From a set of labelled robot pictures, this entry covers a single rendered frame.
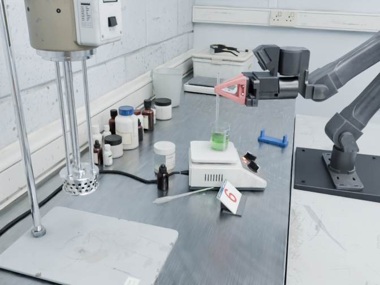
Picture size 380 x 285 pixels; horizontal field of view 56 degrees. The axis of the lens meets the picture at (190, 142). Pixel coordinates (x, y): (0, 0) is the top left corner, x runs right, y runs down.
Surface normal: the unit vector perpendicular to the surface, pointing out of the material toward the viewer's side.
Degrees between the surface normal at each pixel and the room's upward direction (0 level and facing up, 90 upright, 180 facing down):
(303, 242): 0
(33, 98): 90
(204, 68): 94
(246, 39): 90
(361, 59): 88
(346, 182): 2
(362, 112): 81
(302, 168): 2
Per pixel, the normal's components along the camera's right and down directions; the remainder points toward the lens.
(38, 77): 0.96, 0.14
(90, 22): -0.28, 0.37
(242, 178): 0.02, 0.39
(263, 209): 0.03, -0.92
